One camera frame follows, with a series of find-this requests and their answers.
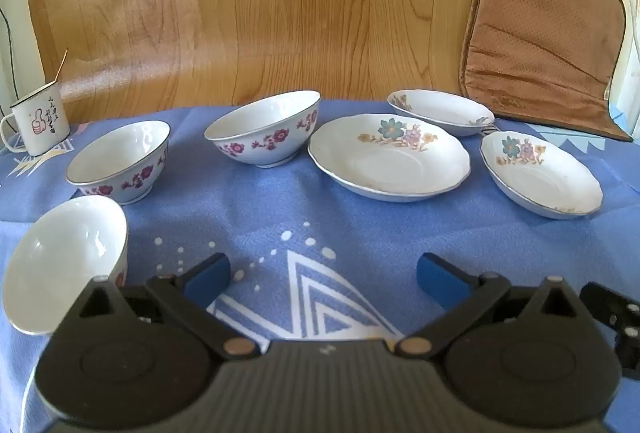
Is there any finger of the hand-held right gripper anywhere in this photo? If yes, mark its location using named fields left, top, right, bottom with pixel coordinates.
left=580, top=282, right=640, bottom=381

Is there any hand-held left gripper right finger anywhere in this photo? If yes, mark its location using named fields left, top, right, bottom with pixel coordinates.
left=395, top=252, right=581, bottom=361

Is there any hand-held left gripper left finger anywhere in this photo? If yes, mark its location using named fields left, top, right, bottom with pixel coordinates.
left=64, top=253, right=262, bottom=361

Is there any white floral plate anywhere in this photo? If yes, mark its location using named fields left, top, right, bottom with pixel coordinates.
left=387, top=88, right=496, bottom=138
left=479, top=131, right=604, bottom=220
left=307, top=113, right=472, bottom=203

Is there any white floral bowl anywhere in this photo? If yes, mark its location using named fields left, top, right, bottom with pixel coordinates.
left=0, top=197, right=129, bottom=337
left=66, top=120, right=171, bottom=206
left=204, top=90, right=322, bottom=169

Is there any blue patterned tablecloth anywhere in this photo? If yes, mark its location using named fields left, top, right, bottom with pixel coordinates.
left=0, top=99, right=640, bottom=433

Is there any white enamel mug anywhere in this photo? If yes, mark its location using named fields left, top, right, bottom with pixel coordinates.
left=0, top=82, right=71, bottom=158

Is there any metal spoon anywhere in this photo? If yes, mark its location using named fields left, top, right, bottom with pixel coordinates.
left=54, top=48, right=70, bottom=84

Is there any brown seat cushion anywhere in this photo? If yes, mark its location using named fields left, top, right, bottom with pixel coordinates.
left=458, top=0, right=634, bottom=143

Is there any black cable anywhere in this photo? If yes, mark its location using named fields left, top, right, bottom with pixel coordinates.
left=0, top=7, right=17, bottom=90

